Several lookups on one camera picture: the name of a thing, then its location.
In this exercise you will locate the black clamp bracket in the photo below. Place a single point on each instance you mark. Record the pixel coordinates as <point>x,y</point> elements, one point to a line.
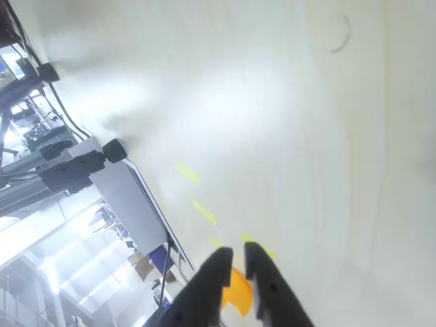
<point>68,170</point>

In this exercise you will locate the brown cardboard box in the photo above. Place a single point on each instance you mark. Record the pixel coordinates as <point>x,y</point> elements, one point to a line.
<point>141,267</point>

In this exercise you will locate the black clamp knob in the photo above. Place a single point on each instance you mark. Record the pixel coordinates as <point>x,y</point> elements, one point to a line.
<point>47,73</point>
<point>114,150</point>

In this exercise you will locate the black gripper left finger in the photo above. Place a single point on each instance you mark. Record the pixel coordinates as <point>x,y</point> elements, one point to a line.
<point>201,299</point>

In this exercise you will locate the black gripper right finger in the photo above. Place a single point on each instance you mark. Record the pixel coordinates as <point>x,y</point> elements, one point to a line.
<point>276,299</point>

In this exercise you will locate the yellow tape piece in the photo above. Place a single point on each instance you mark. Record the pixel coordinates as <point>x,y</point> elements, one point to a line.
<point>188,173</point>
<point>204,212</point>
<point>269,253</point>
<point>216,242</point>

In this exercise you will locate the aluminium extrusion bar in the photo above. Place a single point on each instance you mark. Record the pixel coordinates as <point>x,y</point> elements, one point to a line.
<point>20,192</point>

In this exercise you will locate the orange rubber duck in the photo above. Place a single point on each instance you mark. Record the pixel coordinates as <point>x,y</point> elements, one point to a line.
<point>238,289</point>

